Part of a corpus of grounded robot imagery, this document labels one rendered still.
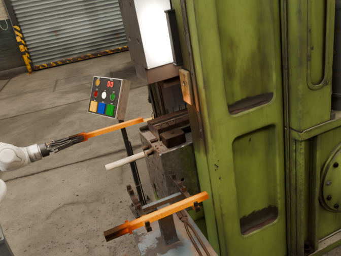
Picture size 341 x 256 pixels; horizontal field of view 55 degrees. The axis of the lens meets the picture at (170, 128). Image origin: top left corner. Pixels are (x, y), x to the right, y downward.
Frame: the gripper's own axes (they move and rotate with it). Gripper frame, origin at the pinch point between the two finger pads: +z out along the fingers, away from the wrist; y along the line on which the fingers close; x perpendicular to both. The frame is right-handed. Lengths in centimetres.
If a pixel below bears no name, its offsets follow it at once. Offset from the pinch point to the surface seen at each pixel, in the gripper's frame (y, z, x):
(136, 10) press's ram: 12, 45, 59
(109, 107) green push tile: -45, 28, -5
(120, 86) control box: -42, 39, 9
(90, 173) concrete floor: -149, 2, -107
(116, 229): 72, 2, -11
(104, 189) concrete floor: -108, 9, -107
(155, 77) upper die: 7, 49, 23
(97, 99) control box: -61, 23, -1
